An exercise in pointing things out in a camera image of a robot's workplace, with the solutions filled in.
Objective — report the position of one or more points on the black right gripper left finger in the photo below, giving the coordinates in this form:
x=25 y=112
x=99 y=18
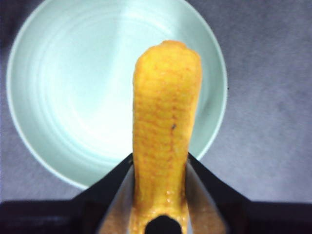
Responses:
x=80 y=214

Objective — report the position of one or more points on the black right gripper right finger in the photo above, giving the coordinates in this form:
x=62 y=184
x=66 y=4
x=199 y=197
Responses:
x=243 y=217

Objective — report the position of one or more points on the yellow corn cob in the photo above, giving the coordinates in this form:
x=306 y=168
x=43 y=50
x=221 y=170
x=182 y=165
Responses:
x=165 y=122

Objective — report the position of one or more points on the pale green round plate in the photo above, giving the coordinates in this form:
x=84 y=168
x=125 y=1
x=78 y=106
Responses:
x=80 y=85

